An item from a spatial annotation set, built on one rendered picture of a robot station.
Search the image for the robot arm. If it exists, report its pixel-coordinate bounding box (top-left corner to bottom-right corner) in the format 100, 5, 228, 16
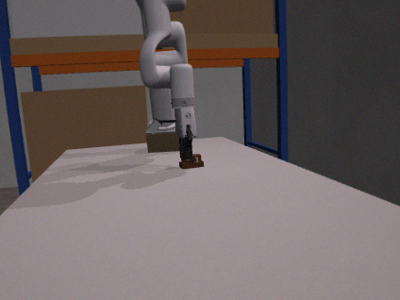
136, 0, 194, 135

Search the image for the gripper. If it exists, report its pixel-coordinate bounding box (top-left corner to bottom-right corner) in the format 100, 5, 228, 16
172, 106, 197, 160

